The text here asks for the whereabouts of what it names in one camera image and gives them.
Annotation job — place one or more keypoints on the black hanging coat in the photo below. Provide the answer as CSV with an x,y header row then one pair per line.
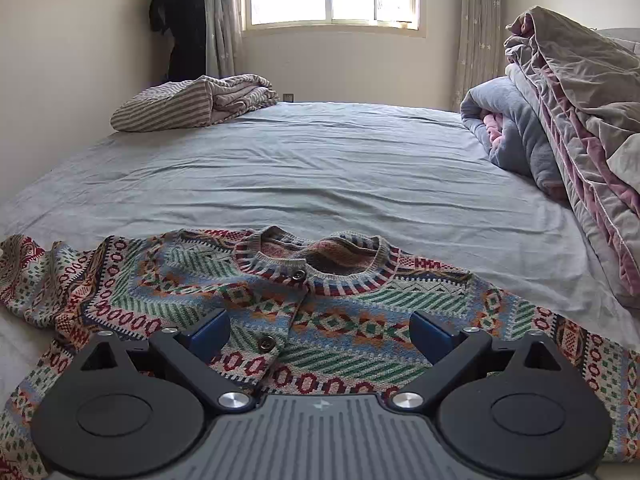
x,y
185,20

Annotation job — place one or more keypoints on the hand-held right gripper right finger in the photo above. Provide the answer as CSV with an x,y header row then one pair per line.
x,y
425,332

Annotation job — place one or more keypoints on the striped folded blanket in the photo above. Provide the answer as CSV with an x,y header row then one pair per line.
x,y
165,105

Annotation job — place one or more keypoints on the grey and pink quilt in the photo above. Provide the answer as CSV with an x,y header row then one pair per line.
x,y
580,110

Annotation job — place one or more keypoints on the colourful patterned knit cardigan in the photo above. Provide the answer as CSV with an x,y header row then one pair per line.
x,y
350,320

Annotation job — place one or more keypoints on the blue-grey fleece blanket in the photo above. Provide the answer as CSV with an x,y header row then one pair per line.
x,y
520,125

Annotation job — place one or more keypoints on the bed with grey sheet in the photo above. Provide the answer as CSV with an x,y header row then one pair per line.
x,y
300,160

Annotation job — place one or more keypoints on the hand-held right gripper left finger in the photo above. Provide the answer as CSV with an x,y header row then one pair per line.
x,y
211,332

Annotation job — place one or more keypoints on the pale patterned curtain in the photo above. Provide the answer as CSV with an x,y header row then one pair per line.
x,y
220,15
477,25

